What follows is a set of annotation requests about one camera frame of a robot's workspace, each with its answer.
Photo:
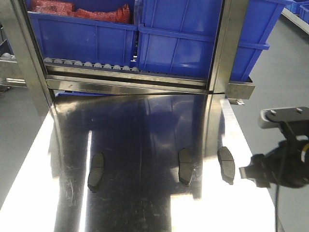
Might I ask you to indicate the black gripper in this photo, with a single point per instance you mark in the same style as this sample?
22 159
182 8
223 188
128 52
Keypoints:
286 165

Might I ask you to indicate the brake pad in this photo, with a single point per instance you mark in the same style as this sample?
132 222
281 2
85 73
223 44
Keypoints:
186 167
96 172
227 165

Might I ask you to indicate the roller conveyor track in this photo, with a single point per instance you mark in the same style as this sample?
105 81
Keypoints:
89 64

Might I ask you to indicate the right blue plastic bin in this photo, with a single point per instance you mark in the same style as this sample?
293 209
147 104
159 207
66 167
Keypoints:
178 36

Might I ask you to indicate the blue plastic bin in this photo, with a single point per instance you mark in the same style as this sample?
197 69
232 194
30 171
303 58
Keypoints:
178 36
82 39

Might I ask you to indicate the red bubble wrap bag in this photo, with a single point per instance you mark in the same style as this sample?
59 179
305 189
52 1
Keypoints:
56 7

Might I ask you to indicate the left blue plastic bin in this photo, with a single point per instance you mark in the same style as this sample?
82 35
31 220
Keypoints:
82 39

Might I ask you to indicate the stainless steel rack frame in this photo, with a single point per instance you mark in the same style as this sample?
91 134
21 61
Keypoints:
42 80

